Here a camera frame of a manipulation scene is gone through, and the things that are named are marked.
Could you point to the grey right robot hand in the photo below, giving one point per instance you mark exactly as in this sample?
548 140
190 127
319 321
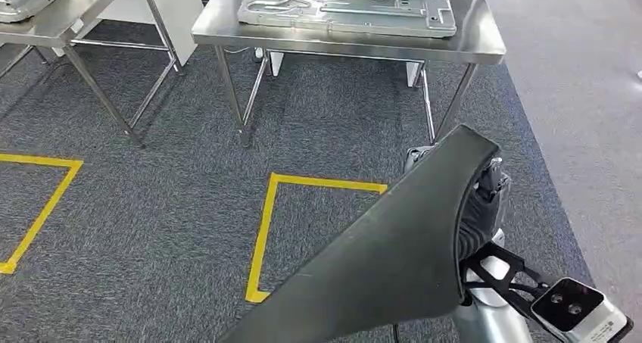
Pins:
484 208

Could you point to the black plastic plate holder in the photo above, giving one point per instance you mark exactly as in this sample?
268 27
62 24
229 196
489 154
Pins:
391 260

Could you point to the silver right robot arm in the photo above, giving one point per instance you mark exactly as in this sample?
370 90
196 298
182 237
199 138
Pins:
489 320

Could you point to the white stand foot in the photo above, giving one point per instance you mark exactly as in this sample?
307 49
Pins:
412 74
276 62

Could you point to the stainless steel table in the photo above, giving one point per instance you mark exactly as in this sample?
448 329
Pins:
481 34
75 14

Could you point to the white cabinet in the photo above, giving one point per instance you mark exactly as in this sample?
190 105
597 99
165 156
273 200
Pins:
175 14

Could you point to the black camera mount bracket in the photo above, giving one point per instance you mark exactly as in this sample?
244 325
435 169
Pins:
506 268

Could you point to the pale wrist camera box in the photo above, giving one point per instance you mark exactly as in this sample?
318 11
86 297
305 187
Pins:
577 310

